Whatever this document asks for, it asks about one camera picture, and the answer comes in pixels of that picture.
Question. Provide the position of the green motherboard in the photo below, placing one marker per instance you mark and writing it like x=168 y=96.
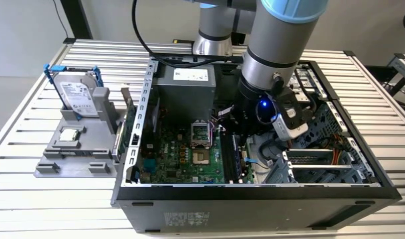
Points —
x=169 y=161

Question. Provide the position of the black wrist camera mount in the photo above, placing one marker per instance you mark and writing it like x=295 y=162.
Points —
x=288 y=99

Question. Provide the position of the grey disk bay cage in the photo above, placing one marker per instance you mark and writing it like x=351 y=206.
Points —
x=321 y=164

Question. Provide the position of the grey power supply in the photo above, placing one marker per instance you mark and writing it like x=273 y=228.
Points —
x=185 y=99

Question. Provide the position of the RAM stick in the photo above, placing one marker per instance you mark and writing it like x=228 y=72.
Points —
x=235 y=156

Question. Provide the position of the CPU socket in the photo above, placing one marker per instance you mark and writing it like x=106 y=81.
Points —
x=201 y=156

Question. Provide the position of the silver CPU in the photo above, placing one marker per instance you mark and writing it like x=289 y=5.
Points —
x=68 y=135

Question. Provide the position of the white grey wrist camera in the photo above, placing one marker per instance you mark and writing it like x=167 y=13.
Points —
x=291 y=127

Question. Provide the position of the silver drive bay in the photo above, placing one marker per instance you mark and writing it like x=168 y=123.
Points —
x=304 y=74

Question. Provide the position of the neighbouring metal table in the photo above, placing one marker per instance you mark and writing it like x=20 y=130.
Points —
x=403 y=64

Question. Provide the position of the blue disk carrier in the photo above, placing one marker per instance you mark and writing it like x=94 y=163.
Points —
x=56 y=68

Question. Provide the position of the silver hard disk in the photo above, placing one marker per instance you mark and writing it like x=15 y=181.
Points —
x=72 y=94

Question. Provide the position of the perforated metal panel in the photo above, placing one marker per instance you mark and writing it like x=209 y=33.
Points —
x=325 y=124

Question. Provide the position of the black upright post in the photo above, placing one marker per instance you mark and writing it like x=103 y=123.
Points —
x=78 y=20

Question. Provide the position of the green graphics card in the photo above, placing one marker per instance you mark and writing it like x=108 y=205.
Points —
x=131 y=119

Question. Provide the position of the black PC case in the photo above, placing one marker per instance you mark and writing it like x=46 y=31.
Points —
x=223 y=214

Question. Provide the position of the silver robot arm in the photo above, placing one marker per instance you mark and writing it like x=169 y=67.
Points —
x=275 y=49

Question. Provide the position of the teal expansion slot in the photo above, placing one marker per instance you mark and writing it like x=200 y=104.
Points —
x=149 y=166

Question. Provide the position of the grey parts rack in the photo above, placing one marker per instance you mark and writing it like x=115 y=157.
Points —
x=90 y=139

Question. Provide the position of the black RAM slot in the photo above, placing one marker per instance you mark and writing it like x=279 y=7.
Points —
x=227 y=156

